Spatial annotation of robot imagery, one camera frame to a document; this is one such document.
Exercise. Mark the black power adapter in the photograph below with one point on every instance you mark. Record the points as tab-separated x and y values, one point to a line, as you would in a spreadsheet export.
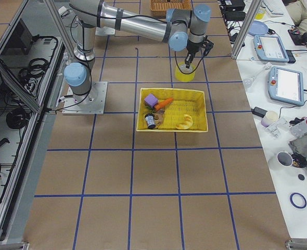
257	111

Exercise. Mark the yellow woven tray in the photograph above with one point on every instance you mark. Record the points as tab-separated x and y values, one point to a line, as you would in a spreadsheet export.
186	113

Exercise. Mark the purple foam cube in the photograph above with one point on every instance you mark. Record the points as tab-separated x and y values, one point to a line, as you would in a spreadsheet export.
151	101

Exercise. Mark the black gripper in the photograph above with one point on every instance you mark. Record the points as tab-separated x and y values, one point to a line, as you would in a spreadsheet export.
193	48

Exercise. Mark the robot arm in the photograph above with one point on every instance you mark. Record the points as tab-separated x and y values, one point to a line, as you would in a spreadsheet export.
182	29

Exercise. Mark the brown toy lion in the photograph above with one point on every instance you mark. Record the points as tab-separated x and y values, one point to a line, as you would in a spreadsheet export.
158	117

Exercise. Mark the blue plate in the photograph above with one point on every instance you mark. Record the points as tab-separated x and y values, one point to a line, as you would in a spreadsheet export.
258	28

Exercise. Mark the white mug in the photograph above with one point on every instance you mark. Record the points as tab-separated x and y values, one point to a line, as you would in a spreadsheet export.
280	161

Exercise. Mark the yellow tape roll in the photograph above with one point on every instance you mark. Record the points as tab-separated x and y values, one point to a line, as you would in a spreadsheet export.
184	74

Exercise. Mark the upper teach pendant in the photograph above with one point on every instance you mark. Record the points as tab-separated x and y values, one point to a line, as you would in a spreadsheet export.
270	48

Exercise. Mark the brown wicker basket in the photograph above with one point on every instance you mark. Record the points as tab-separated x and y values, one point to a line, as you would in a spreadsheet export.
159	8

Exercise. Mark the lower teach pendant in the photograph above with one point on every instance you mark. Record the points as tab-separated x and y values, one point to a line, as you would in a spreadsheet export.
286	85

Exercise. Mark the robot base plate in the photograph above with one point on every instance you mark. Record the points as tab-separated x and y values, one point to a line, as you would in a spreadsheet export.
93	104

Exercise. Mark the orange toy carrot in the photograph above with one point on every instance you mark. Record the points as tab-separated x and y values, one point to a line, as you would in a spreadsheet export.
163	103

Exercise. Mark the teach pendant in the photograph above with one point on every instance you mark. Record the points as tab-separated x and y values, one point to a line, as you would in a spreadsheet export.
286	85
270	48

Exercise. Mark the aluminium frame post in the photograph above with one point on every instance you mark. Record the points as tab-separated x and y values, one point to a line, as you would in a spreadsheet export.
250	16

